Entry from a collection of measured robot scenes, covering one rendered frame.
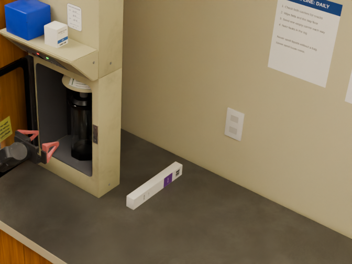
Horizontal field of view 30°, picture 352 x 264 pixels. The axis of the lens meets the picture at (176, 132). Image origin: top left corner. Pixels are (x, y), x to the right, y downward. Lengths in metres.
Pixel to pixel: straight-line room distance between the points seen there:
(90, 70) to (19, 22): 0.26
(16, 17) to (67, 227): 0.69
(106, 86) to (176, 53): 0.39
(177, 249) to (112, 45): 0.67
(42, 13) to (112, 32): 0.22
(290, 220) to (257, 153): 0.26
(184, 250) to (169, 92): 0.65
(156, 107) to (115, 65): 0.50
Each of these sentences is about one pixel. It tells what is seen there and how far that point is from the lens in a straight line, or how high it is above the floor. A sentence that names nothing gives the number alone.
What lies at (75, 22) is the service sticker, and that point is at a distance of 2.05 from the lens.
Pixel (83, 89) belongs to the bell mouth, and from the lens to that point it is 2.18.
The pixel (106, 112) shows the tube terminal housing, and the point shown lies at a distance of 2.15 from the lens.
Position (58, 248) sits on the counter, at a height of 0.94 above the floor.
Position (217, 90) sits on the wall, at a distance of 2.34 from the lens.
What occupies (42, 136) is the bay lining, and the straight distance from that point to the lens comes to 2.42.
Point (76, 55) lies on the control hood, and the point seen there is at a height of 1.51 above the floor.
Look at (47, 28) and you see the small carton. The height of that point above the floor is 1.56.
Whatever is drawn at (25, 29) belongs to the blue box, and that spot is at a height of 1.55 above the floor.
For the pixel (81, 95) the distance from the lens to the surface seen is 2.27.
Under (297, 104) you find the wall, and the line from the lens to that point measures 2.19.
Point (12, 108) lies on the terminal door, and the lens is 2.28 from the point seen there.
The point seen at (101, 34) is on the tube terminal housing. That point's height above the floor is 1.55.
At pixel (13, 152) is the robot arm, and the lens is 2.03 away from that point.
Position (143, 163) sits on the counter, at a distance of 2.50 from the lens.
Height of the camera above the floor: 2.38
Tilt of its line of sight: 32 degrees down
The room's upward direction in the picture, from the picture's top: 4 degrees clockwise
